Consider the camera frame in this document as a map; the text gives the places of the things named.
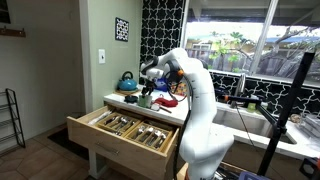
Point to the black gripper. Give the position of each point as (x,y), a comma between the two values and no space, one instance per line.
(150,82)

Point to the white and red scrubber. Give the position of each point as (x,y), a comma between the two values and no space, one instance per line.
(155,107)

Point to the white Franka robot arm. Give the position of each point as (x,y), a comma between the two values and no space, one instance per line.
(200,100)

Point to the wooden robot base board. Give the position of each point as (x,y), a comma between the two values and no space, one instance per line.
(183,174)

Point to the wooden cutlery organizer tray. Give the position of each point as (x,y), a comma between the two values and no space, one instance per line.
(102,126)
(146,147)

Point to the wooden kitchen drawer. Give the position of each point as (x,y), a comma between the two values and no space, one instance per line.
(126,156)

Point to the blue board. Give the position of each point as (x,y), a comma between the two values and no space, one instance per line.
(161,86)

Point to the dark stick utensil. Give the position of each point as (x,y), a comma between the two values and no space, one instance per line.
(166,109)

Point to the wooden trivet board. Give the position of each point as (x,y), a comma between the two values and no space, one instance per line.
(116,92)

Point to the colourful patterned board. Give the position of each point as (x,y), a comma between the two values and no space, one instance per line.
(181,90)

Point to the silver cutlery piece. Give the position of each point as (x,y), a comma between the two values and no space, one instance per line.
(140,131)
(121,123)
(154,137)
(129,126)
(146,134)
(117,132)
(111,120)
(160,140)

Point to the plastic wrapped utensils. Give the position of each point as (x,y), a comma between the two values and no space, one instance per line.
(100,117)

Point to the black white patterned picture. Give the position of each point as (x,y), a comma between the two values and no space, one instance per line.
(122,30)

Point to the chrome faucet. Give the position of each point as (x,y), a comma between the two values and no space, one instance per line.
(240,86)

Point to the small green sink sponge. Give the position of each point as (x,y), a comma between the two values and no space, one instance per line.
(251,107)

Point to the steel kitchen sink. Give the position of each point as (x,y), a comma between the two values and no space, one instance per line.
(253,126)

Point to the blue plastic box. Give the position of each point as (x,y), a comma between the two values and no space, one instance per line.
(253,176)

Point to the black stand pole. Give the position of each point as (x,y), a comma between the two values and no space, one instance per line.
(294,93)

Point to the small brown object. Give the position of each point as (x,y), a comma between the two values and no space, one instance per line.
(295,118)

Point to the black orange device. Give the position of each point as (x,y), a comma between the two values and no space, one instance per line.
(310,168)

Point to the white light switch plate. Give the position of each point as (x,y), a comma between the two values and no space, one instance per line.
(102,56)

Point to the white window frame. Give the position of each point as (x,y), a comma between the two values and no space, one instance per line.
(263,40)

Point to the wooden wall coat rack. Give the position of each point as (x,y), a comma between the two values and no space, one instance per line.
(13,32)

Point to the dark picture frame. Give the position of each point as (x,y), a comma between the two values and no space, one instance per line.
(4,11)

